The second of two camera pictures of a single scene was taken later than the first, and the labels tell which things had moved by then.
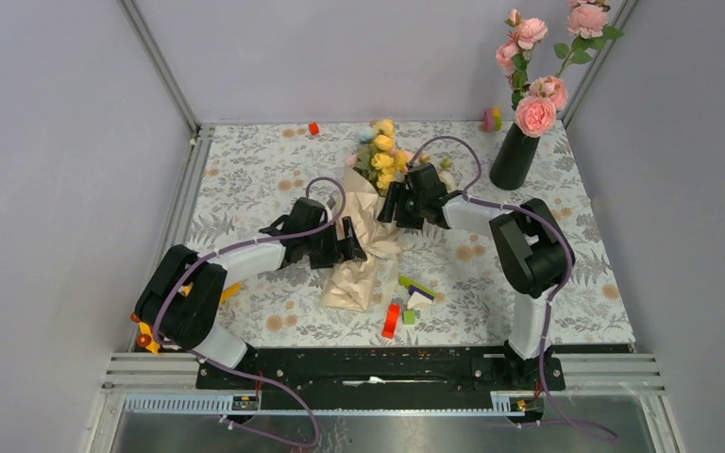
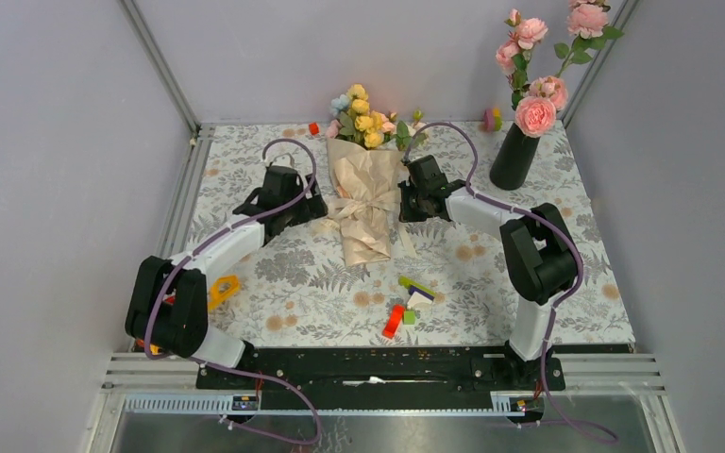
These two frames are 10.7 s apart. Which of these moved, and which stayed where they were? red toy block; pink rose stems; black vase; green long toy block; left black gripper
Moved: left black gripper
Stayed: red toy block; pink rose stems; green long toy block; black vase
